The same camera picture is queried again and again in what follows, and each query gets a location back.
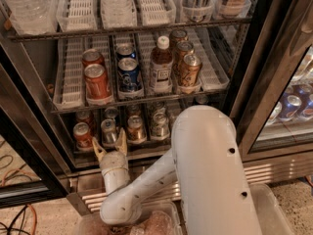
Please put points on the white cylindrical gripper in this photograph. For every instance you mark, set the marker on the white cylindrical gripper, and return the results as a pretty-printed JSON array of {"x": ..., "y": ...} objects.
[{"x": 112, "y": 162}]

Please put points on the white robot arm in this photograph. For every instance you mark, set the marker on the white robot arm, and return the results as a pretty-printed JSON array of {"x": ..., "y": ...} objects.
[{"x": 204, "y": 159}]

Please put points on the front silver redbull can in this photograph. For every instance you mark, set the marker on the front silver redbull can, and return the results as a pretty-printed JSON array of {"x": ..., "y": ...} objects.
[{"x": 109, "y": 133}]

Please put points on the silver redbull can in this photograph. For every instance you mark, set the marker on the silver redbull can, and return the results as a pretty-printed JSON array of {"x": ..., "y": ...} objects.
[
  {"x": 111, "y": 112},
  {"x": 109, "y": 133}
]

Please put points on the front orange can bottom shelf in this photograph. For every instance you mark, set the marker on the front orange can bottom shelf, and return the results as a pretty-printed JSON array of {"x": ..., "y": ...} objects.
[{"x": 82, "y": 135}]

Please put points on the orange can shelf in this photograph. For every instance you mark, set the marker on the orange can shelf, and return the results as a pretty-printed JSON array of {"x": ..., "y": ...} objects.
[
  {"x": 92, "y": 56},
  {"x": 97, "y": 82},
  {"x": 87, "y": 117},
  {"x": 82, "y": 135}
]

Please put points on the front gold can bottom shelf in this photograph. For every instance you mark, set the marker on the front gold can bottom shelf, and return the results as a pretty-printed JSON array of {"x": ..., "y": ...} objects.
[{"x": 135, "y": 128}]

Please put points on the gold can shelf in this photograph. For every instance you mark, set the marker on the gold can shelf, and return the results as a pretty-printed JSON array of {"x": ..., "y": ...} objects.
[
  {"x": 181, "y": 49},
  {"x": 135, "y": 128},
  {"x": 133, "y": 110},
  {"x": 177, "y": 35},
  {"x": 189, "y": 70}
]

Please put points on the rear silver redbull can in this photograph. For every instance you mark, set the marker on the rear silver redbull can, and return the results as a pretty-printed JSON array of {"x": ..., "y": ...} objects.
[{"x": 111, "y": 112}]

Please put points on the rear orange can bottom shelf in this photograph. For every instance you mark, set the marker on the rear orange can bottom shelf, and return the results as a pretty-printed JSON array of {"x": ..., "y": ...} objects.
[{"x": 87, "y": 117}]

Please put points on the rear gold can bottom shelf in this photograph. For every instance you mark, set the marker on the rear gold can bottom shelf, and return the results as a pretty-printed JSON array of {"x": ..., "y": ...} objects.
[{"x": 133, "y": 110}]

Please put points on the steel fridge bottom grille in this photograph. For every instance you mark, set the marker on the steel fridge bottom grille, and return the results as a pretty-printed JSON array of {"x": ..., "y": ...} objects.
[{"x": 87, "y": 190}]

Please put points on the front white can bottom shelf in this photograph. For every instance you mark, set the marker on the front white can bottom shelf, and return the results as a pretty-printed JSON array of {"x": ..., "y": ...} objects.
[{"x": 160, "y": 127}]

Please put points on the white can shelf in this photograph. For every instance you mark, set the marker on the white can shelf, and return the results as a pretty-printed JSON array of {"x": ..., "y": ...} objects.
[
  {"x": 160, "y": 127},
  {"x": 157, "y": 107}
]

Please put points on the front orange can middle shelf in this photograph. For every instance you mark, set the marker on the front orange can middle shelf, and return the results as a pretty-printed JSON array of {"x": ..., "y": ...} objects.
[{"x": 97, "y": 82}]

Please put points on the rear white can bottom shelf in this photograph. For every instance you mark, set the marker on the rear white can bottom shelf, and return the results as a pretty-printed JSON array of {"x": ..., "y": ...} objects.
[{"x": 157, "y": 107}]

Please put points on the left fridge glass door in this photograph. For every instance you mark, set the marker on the left fridge glass door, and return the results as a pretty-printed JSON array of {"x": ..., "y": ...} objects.
[{"x": 21, "y": 126}]

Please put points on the fridge glass door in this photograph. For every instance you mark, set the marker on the fridge glass door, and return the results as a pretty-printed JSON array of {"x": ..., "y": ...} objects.
[
  {"x": 276, "y": 48},
  {"x": 21, "y": 126}
]

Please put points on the front blue can middle shelf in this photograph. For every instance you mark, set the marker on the front blue can middle shelf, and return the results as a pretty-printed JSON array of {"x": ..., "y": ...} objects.
[{"x": 129, "y": 75}]

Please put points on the blue can shelf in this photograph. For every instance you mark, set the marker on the blue can shelf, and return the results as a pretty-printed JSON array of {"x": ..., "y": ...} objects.
[
  {"x": 125, "y": 50},
  {"x": 201, "y": 100},
  {"x": 129, "y": 75}
]

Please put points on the rear orange can middle shelf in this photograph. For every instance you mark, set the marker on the rear orange can middle shelf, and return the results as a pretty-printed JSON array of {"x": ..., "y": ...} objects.
[{"x": 92, "y": 56}]

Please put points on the rear blue can middle shelf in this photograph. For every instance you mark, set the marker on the rear blue can middle shelf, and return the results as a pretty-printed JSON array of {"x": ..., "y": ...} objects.
[{"x": 125, "y": 50}]

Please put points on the rear blue can bottom shelf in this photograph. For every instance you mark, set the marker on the rear blue can bottom shelf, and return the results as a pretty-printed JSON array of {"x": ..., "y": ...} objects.
[{"x": 201, "y": 100}]

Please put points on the front gold can middle shelf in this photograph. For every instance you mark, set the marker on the front gold can middle shelf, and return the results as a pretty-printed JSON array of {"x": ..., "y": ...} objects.
[{"x": 189, "y": 70}]

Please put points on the rear gold can middle shelf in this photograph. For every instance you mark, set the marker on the rear gold can middle shelf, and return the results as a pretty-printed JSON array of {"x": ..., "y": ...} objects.
[{"x": 177, "y": 35}]

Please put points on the right fridge glass door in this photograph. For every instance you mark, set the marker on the right fridge glass door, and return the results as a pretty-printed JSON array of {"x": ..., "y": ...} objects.
[{"x": 276, "y": 48}]

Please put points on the plaid can top shelf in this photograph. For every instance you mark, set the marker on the plaid can top shelf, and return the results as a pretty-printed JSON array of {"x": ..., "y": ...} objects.
[{"x": 195, "y": 10}]

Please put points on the pepsi can behind door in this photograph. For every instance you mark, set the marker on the pepsi can behind door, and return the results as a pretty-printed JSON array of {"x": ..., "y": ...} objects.
[{"x": 290, "y": 105}]

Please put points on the left clear plastic bin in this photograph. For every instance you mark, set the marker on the left clear plastic bin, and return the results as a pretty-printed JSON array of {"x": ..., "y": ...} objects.
[{"x": 157, "y": 218}]

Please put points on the clear plastic bin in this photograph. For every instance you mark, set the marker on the clear plastic bin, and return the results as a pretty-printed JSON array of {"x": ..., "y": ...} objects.
[
  {"x": 270, "y": 215},
  {"x": 157, "y": 218}
]

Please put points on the tea bottle white cap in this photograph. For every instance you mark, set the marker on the tea bottle white cap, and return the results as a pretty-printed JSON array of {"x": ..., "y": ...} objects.
[{"x": 161, "y": 61}]

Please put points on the water bottle top left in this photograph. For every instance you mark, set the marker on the water bottle top left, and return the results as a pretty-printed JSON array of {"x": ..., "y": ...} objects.
[{"x": 33, "y": 17}]

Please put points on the right clear plastic bin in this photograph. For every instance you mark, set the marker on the right clear plastic bin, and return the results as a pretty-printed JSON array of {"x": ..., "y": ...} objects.
[{"x": 270, "y": 215}]

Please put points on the middle wire shelf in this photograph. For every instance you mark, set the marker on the middle wire shelf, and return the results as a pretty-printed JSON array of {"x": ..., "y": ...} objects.
[{"x": 168, "y": 97}]

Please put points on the wire shelf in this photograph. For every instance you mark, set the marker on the wire shelf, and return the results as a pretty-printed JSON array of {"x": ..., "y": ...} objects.
[
  {"x": 114, "y": 31},
  {"x": 168, "y": 97}
]

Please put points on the top wire shelf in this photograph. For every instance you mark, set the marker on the top wire shelf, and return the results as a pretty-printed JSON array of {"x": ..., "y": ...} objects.
[{"x": 114, "y": 31}]

